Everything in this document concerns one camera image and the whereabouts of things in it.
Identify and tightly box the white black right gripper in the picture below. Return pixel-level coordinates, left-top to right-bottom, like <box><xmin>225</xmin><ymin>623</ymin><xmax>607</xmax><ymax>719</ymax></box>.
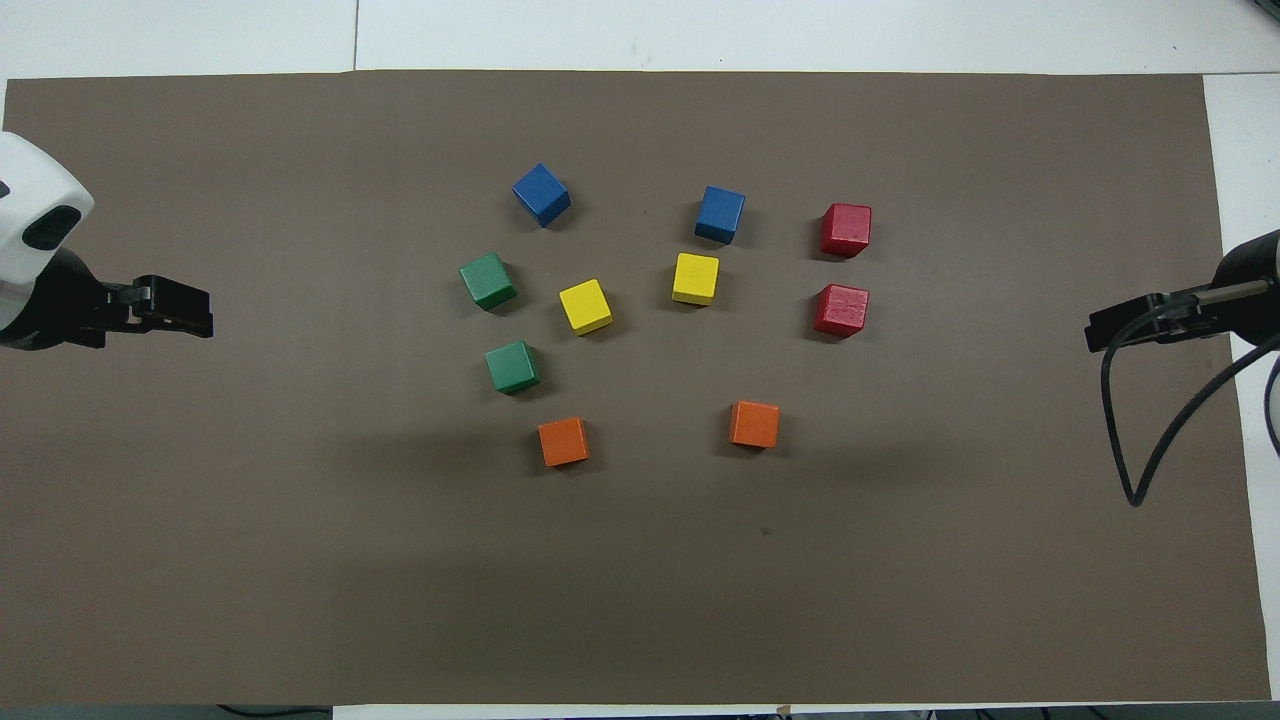
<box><xmin>1087</xmin><ymin>228</ymin><xmax>1280</xmax><ymax>353</ymax></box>

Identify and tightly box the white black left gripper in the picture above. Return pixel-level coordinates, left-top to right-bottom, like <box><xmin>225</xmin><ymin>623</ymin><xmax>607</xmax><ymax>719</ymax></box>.
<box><xmin>0</xmin><ymin>130</ymin><xmax>214</xmax><ymax>351</ymax></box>

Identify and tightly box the red wooden cube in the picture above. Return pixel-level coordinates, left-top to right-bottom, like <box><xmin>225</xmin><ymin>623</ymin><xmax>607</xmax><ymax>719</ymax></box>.
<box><xmin>813</xmin><ymin>284</ymin><xmax>871</xmax><ymax>340</ymax></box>
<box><xmin>820</xmin><ymin>203</ymin><xmax>873</xmax><ymax>260</ymax></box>

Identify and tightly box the green wooden cube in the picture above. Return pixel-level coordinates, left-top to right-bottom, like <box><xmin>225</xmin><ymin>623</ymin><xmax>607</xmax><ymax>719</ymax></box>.
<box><xmin>484</xmin><ymin>341</ymin><xmax>542</xmax><ymax>396</ymax></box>
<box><xmin>459</xmin><ymin>252</ymin><xmax>519</xmax><ymax>312</ymax></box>

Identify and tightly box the brown paper table mat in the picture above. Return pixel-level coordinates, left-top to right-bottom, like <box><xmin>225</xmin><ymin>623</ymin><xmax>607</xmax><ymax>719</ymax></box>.
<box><xmin>0</xmin><ymin>70</ymin><xmax>1271</xmax><ymax>707</ymax></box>

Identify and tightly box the blue wooden cube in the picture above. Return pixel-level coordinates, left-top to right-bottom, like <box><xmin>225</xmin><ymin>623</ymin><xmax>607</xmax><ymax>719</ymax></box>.
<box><xmin>512</xmin><ymin>163</ymin><xmax>572</xmax><ymax>229</ymax></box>
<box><xmin>694</xmin><ymin>185</ymin><xmax>747</xmax><ymax>246</ymax></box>

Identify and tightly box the orange wooden cube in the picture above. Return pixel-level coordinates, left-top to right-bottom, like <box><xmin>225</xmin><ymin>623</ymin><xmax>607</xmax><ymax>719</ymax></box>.
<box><xmin>728</xmin><ymin>400</ymin><xmax>781</xmax><ymax>450</ymax></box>
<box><xmin>538</xmin><ymin>416</ymin><xmax>591</xmax><ymax>468</ymax></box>

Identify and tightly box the yellow wooden cube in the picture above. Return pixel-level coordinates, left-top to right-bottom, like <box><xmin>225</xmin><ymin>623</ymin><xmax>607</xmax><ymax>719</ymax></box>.
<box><xmin>558</xmin><ymin>279</ymin><xmax>615</xmax><ymax>337</ymax></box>
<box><xmin>671</xmin><ymin>252</ymin><xmax>721</xmax><ymax>307</ymax></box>

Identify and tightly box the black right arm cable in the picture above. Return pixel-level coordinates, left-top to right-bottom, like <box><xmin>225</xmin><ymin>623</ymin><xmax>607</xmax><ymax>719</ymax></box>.
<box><xmin>1100</xmin><ymin>283</ymin><xmax>1280</xmax><ymax>507</ymax></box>

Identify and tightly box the black floor cable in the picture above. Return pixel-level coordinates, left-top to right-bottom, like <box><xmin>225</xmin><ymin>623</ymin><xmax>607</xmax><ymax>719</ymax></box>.
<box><xmin>215</xmin><ymin>703</ymin><xmax>333</xmax><ymax>720</ymax></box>

